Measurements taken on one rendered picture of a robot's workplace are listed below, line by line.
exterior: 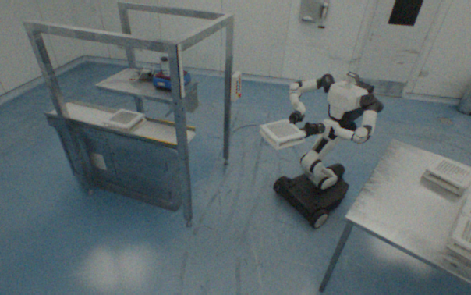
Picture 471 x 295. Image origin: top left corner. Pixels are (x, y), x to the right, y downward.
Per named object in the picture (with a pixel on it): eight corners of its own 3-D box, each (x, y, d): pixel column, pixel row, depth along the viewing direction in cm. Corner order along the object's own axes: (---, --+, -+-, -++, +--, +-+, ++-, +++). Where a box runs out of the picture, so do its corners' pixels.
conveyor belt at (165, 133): (195, 136, 238) (195, 132, 235) (181, 153, 219) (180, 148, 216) (68, 107, 270) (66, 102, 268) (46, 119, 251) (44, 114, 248)
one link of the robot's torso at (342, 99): (338, 107, 261) (349, 70, 240) (370, 123, 238) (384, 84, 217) (316, 115, 247) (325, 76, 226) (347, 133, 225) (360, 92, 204)
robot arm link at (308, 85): (289, 80, 249) (315, 75, 241) (292, 90, 258) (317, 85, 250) (289, 90, 242) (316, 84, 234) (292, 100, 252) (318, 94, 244)
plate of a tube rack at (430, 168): (476, 175, 193) (478, 173, 192) (464, 190, 180) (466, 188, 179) (438, 158, 208) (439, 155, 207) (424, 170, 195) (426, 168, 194)
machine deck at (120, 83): (197, 85, 215) (197, 80, 213) (172, 106, 186) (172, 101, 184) (129, 72, 230) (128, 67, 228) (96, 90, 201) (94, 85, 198)
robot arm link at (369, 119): (371, 144, 206) (376, 118, 212) (372, 138, 195) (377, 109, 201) (354, 142, 211) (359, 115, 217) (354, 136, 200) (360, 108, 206)
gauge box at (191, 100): (198, 107, 226) (197, 84, 215) (193, 113, 218) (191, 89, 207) (174, 102, 232) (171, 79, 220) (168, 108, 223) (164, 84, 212)
